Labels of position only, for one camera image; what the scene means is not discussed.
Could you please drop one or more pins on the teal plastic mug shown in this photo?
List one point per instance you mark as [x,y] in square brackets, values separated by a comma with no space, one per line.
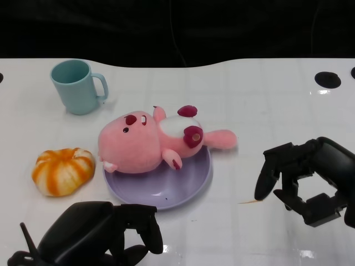
[77,94]

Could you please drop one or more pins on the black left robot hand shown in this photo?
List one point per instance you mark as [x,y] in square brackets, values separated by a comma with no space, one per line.
[83,230]

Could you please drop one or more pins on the lilac plastic plate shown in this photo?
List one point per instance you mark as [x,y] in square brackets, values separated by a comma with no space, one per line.
[166,188]

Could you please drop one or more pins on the pink plush doll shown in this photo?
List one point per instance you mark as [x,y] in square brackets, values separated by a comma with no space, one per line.
[133,147]

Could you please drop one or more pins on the peeled orange toy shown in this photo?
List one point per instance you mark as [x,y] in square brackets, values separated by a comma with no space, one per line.
[63,171]

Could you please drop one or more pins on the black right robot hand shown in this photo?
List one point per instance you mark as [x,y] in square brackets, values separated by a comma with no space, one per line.
[330,160]

